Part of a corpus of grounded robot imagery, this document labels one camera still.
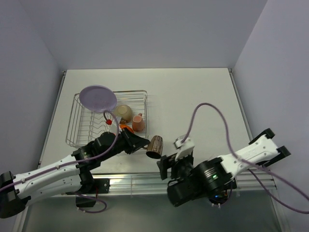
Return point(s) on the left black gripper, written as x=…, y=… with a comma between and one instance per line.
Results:
x=133, y=142

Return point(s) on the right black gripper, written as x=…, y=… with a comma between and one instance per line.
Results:
x=165, y=162

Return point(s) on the black mug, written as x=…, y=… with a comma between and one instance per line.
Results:
x=155, y=148

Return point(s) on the pink mug white inside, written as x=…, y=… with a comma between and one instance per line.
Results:
x=138, y=124

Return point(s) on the orange bowl white inside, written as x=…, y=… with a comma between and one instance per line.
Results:
x=124, y=126

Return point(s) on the purple plate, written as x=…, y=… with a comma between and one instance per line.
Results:
x=97, y=98

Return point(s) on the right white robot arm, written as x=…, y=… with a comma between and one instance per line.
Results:
x=214, y=177

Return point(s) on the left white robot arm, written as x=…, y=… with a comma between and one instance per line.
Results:
x=69, y=175

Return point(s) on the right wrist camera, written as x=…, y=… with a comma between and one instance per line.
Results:
x=185, y=148

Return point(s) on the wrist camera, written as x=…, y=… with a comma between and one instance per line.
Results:
x=113, y=125
x=185, y=148

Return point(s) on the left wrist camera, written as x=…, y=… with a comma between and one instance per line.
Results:
x=113, y=125

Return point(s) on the wire dish rack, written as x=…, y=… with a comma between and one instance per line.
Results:
x=84, y=125

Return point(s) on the aluminium rail frame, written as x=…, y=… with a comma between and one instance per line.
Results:
x=150, y=183

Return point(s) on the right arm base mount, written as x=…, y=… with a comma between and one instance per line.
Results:
x=222, y=196

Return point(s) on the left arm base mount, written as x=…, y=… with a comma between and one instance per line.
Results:
x=87, y=195

